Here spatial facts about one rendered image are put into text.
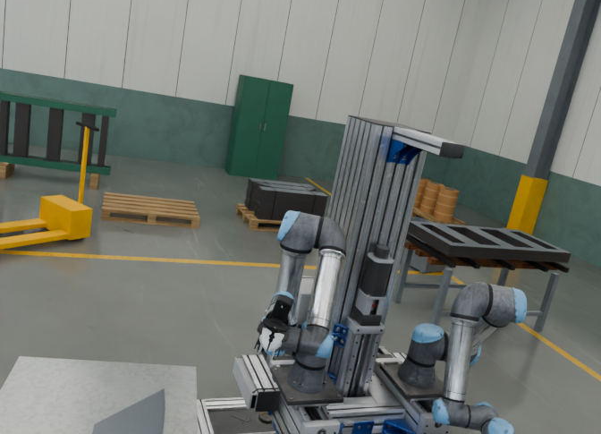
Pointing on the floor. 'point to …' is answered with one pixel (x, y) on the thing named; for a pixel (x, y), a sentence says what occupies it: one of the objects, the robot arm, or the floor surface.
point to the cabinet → (258, 127)
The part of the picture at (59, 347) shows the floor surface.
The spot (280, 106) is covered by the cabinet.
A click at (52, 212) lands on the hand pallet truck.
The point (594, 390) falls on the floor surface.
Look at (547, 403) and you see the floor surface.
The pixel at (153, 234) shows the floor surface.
